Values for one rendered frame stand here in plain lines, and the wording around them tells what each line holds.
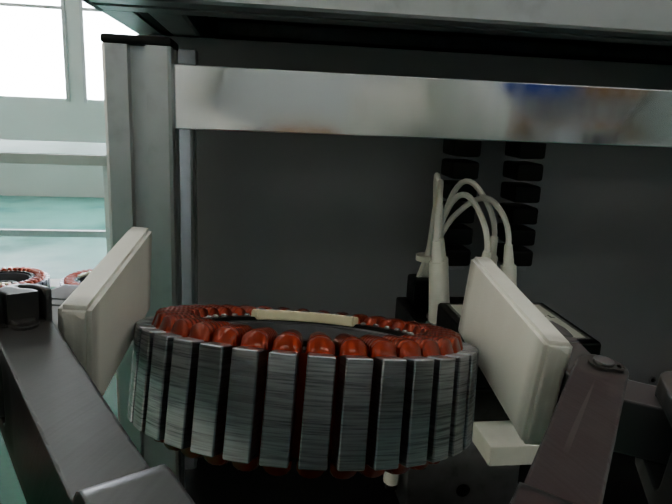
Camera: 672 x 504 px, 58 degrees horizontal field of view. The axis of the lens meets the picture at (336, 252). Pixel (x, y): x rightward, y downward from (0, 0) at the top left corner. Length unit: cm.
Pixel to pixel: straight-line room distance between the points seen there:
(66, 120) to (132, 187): 657
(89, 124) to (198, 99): 651
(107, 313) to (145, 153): 15
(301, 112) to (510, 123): 11
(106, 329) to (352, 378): 6
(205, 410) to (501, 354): 9
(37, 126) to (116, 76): 666
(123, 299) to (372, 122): 17
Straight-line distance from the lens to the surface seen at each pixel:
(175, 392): 17
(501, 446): 30
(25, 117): 699
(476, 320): 21
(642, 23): 37
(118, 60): 30
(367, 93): 31
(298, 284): 48
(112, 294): 17
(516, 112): 33
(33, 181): 703
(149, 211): 31
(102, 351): 17
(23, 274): 95
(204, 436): 16
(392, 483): 42
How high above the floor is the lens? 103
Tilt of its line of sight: 13 degrees down
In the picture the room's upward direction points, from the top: 3 degrees clockwise
